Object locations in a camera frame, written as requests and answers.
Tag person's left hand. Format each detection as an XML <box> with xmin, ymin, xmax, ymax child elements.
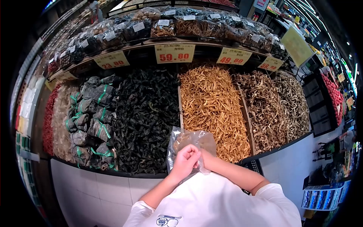
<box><xmin>169</xmin><ymin>144</ymin><xmax>202</xmax><ymax>183</ymax></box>

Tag person's right hand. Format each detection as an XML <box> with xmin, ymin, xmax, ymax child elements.
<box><xmin>195</xmin><ymin>149</ymin><xmax>218</xmax><ymax>171</ymax></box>

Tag person's left fingers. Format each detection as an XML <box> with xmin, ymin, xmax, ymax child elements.
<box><xmin>184</xmin><ymin>144</ymin><xmax>202</xmax><ymax>168</ymax></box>

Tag clear plastic bag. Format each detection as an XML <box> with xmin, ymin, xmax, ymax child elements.
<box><xmin>167</xmin><ymin>126</ymin><xmax>218</xmax><ymax>175</ymax></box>

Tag person's body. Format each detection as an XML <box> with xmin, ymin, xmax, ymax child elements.
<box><xmin>123</xmin><ymin>172</ymin><xmax>302</xmax><ymax>227</ymax></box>

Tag black plastic basket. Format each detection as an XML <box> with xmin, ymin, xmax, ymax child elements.
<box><xmin>241</xmin><ymin>159</ymin><xmax>264</xmax><ymax>196</ymax></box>

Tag full shop shelf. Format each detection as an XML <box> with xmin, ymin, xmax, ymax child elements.
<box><xmin>10</xmin><ymin>0</ymin><xmax>89</xmax><ymax>217</ymax></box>
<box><xmin>43</xmin><ymin>0</ymin><xmax>313</xmax><ymax>179</ymax></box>

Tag rack of blue packets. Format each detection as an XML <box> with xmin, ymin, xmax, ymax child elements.
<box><xmin>301</xmin><ymin>167</ymin><xmax>352</xmax><ymax>212</ymax></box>

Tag yellow hanging sign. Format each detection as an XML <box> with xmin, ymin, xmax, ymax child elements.
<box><xmin>281</xmin><ymin>26</ymin><xmax>315</xmax><ymax>68</ymax></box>

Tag red fruit display stand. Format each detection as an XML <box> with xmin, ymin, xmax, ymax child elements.
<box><xmin>302</xmin><ymin>72</ymin><xmax>345</xmax><ymax>138</ymax></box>

